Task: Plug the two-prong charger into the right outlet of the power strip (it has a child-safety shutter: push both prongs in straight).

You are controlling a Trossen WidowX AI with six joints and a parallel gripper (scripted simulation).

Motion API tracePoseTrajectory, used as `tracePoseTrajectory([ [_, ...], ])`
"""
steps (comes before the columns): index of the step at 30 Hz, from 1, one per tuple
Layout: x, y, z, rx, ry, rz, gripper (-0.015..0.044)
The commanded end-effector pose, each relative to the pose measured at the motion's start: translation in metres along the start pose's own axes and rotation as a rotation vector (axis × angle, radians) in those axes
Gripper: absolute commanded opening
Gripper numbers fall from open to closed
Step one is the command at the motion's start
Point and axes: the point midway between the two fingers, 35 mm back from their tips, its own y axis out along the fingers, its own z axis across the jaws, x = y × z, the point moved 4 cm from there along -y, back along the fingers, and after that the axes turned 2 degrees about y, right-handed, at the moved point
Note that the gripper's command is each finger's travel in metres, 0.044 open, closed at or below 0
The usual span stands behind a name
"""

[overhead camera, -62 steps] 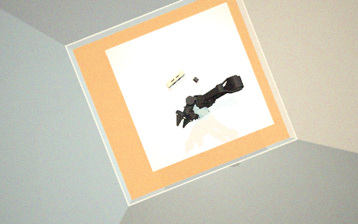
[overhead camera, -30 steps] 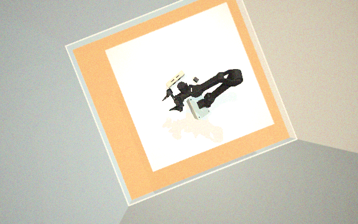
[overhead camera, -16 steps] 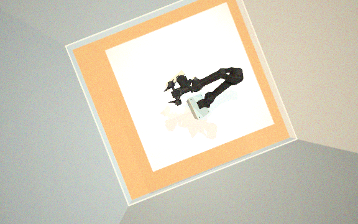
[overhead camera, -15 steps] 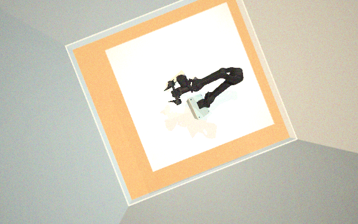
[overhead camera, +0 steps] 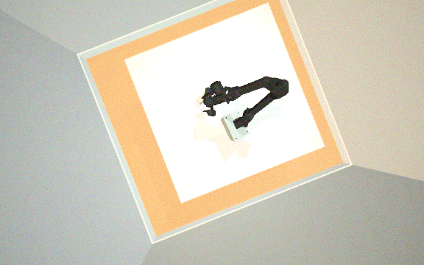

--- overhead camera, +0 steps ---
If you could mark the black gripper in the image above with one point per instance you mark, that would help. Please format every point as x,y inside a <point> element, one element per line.
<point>209,92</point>

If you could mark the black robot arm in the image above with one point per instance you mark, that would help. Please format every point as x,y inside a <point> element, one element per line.
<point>278,88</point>

